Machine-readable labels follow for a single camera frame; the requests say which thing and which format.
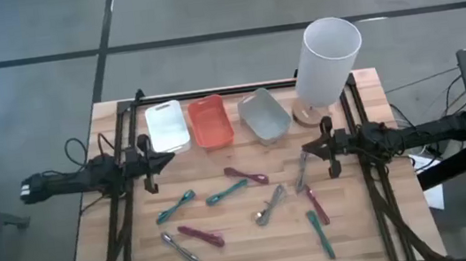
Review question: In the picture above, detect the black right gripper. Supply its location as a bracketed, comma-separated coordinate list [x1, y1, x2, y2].
[298, 112, 361, 183]

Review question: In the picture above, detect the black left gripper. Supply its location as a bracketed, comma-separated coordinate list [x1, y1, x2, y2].
[118, 131, 180, 198]

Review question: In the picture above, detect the grey braided USB cable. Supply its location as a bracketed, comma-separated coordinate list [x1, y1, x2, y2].
[250, 182, 293, 228]
[290, 150, 315, 196]

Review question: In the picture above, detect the teal braided USB cable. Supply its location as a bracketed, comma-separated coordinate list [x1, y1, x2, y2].
[304, 207, 338, 261]
[202, 178, 252, 208]
[153, 188, 201, 226]

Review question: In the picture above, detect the maroon braided USB cable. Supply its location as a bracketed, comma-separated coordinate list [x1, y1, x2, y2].
[176, 220, 227, 254]
[302, 180, 332, 229]
[223, 162, 271, 191]

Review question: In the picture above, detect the silver spoon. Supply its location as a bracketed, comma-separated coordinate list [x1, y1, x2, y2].
[159, 226, 202, 261]

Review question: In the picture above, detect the white plastic bin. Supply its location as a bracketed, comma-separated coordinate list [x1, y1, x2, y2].
[142, 97, 194, 157]

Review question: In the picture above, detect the grey plastic bin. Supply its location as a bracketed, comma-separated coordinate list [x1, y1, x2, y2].
[234, 84, 296, 150]

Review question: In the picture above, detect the orange plastic bin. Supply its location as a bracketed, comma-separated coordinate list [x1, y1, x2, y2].
[186, 92, 237, 153]

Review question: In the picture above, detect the white lamp with wooden base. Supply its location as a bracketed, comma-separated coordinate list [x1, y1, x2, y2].
[280, 12, 373, 131]

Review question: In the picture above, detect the black metal table frame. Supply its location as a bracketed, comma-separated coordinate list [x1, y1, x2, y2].
[47, 52, 455, 261]

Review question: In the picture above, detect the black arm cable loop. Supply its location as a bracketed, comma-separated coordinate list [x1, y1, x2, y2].
[62, 135, 90, 171]

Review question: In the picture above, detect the black floor cable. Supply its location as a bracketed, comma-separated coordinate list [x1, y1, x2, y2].
[381, 65, 466, 130]

